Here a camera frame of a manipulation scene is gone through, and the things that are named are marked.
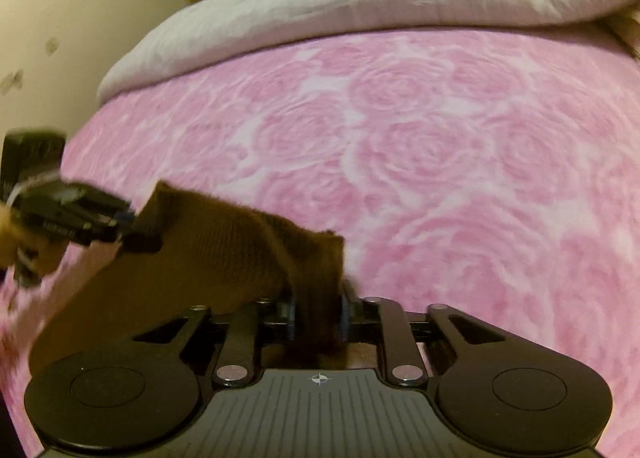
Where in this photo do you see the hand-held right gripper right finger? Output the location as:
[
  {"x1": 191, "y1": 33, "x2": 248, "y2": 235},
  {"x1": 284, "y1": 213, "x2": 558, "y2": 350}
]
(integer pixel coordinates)
[{"x1": 340, "y1": 294, "x2": 507, "y2": 387}]

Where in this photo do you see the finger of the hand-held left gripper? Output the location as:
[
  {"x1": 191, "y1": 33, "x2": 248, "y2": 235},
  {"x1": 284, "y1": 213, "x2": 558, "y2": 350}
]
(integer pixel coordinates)
[{"x1": 114, "y1": 208, "x2": 163, "y2": 255}]

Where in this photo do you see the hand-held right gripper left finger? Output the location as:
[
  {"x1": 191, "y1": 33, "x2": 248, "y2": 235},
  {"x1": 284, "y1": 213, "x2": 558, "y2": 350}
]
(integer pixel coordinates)
[{"x1": 133, "y1": 296, "x2": 299, "y2": 387}]

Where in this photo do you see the brown knitted garment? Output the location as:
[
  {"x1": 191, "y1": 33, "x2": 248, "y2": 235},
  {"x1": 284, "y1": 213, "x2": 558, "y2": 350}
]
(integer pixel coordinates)
[{"x1": 27, "y1": 180, "x2": 347, "y2": 376}]

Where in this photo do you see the person's left hand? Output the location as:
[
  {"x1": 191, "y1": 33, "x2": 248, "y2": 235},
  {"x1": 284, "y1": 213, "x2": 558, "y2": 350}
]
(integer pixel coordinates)
[{"x1": 0, "y1": 203, "x2": 66, "y2": 274}]

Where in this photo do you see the pink rose print blanket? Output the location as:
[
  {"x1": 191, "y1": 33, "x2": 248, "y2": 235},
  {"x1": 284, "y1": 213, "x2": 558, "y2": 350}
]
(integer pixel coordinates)
[{"x1": 0, "y1": 27, "x2": 640, "y2": 439}]

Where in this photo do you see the grey quilt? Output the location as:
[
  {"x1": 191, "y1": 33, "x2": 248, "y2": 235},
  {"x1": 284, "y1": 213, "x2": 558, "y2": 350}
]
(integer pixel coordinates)
[{"x1": 96, "y1": 0, "x2": 640, "y2": 104}]

